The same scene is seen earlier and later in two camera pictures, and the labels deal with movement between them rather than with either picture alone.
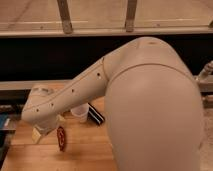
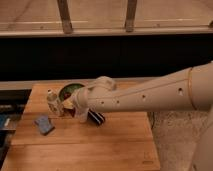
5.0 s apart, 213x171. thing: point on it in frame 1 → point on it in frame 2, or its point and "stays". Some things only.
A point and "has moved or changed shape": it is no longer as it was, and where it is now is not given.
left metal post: (65, 16) stays
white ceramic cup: (81, 112) stays
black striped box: (94, 115) stays
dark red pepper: (61, 138) has moved or changed shape
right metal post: (131, 11) stays
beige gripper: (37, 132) → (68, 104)
